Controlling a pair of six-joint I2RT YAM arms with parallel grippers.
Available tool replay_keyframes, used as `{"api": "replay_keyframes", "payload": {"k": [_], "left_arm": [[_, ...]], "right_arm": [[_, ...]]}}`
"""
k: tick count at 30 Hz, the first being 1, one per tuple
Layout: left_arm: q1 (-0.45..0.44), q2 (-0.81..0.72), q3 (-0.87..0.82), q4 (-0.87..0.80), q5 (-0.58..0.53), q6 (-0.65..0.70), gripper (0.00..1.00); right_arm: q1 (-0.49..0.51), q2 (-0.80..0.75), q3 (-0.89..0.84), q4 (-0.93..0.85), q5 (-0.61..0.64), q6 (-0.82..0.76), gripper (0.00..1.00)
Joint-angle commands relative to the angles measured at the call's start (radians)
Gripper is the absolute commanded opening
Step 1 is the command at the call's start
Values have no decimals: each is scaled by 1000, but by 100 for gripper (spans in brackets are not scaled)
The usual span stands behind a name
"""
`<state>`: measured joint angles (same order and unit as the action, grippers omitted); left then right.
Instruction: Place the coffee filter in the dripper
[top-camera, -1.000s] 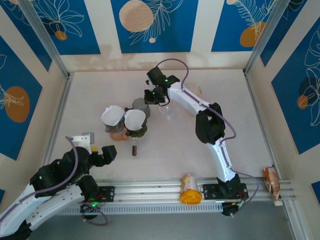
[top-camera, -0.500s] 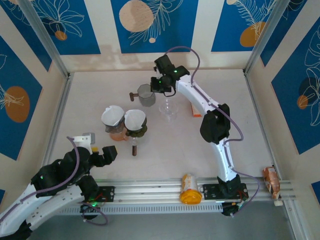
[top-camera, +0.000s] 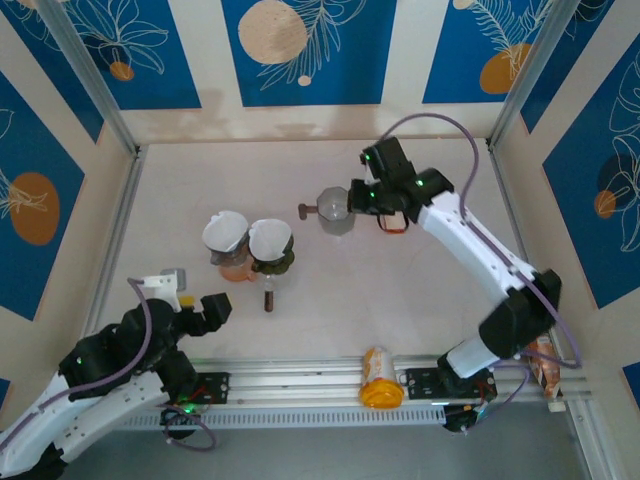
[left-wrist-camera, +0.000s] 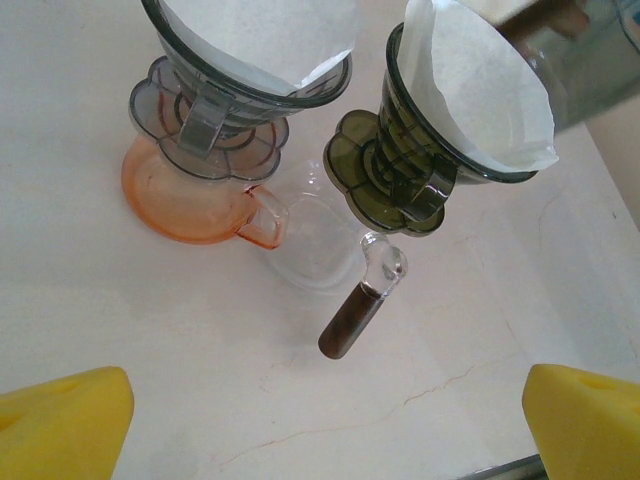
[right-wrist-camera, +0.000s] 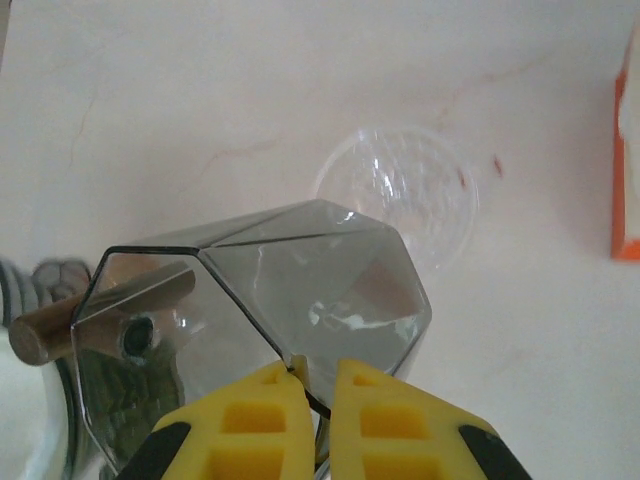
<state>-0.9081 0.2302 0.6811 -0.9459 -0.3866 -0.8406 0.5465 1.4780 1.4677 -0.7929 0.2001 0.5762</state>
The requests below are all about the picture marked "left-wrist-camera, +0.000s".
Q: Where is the olive green coffee dripper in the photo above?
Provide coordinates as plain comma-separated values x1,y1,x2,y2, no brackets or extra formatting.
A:
323,22,551,236

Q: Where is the orange translucent cup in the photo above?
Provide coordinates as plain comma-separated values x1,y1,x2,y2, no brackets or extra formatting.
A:
121,137,290,250

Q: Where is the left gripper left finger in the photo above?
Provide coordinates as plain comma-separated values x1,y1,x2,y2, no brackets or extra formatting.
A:
0,365,136,480

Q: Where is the white paper coffee filter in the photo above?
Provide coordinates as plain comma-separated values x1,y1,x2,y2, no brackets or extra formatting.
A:
402,0,560,174
149,0,366,99

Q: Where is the grey translucent measuring cup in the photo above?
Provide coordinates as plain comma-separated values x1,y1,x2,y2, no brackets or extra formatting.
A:
497,0,640,134

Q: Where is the glass spoon with brown handle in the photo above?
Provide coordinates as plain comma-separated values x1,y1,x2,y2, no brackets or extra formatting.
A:
264,192,409,361

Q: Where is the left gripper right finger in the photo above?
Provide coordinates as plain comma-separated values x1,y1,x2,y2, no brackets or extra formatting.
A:
521,363,640,480

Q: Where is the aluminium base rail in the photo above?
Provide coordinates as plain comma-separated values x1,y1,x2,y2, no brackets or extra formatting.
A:
492,452,549,480

